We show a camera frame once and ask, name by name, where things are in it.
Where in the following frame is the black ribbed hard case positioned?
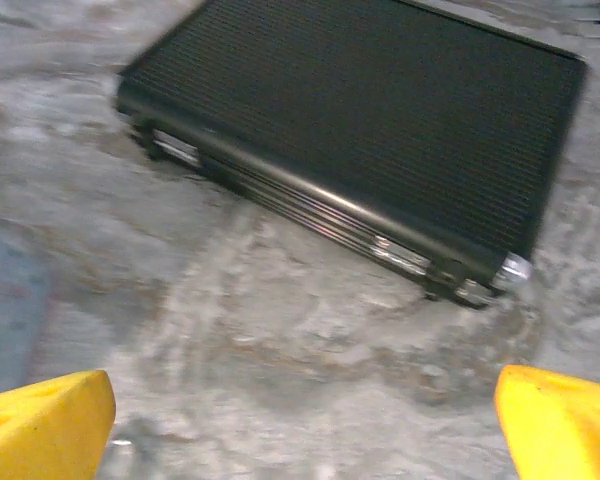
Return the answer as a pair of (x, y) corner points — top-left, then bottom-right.
(114, 0), (591, 311)

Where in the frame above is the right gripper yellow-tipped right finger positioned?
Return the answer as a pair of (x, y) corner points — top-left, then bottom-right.
(493, 364), (600, 480)

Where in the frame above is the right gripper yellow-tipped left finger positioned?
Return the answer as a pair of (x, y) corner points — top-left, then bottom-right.
(0, 369), (117, 480)

